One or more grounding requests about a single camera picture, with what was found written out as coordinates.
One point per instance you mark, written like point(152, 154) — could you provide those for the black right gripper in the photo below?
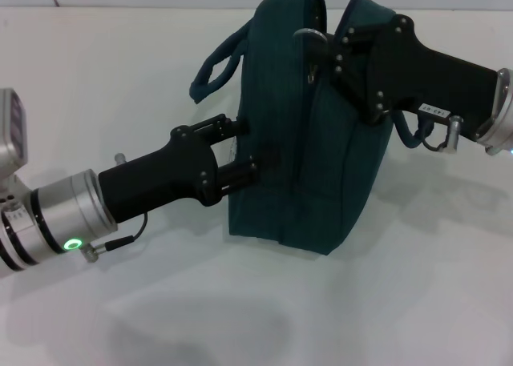
point(425, 73)

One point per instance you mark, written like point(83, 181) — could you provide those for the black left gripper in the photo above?
point(160, 174)

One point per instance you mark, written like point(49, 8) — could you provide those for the dark teal insulated lunch bag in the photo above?
point(304, 141)

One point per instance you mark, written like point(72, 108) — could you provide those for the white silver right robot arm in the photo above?
point(499, 109)

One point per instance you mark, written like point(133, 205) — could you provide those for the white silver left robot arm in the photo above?
point(48, 218)

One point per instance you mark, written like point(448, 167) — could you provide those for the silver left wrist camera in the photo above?
point(12, 141)

